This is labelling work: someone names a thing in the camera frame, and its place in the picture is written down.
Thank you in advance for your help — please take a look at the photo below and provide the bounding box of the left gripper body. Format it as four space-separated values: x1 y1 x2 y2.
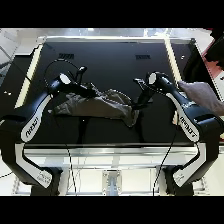
77 83 100 100

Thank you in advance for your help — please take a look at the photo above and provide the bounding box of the silver frame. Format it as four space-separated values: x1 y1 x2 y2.
12 143 215 197

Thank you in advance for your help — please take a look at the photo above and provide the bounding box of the brown garment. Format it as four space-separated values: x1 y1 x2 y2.
49 82 140 128

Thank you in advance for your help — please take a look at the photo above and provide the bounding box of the pale grey garment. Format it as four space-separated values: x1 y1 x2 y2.
177 80 224 117

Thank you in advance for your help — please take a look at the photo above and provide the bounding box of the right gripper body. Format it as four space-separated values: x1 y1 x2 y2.
133 87 155 110

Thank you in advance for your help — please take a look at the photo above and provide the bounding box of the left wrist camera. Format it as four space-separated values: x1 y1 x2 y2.
74 65 89 84

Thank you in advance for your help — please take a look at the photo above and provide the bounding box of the black cable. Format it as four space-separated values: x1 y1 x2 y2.
151 122 178 197
64 145 80 197
43 58 81 89

